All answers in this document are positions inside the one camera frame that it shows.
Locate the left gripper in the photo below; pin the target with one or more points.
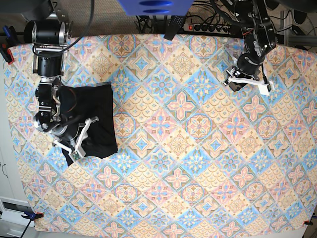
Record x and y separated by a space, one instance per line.
236 80

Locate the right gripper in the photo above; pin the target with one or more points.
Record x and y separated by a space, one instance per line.
71 136

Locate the black T-shirt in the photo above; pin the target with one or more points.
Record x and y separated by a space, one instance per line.
81 103

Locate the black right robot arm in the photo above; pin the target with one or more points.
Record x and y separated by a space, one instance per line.
50 35

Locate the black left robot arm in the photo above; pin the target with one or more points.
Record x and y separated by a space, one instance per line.
259 40

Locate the white power strip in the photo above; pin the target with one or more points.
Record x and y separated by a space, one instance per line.
206 28

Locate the orange black table clamp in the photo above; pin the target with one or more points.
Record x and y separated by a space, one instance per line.
32 216

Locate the patterned tablecloth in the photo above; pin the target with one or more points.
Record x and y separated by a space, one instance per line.
194 158

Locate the red black left clamp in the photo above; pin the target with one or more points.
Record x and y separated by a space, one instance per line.
4 48

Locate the orange right table clamp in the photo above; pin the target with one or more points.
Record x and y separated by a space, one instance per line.
308 223

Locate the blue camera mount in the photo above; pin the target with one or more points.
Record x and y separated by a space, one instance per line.
156 7

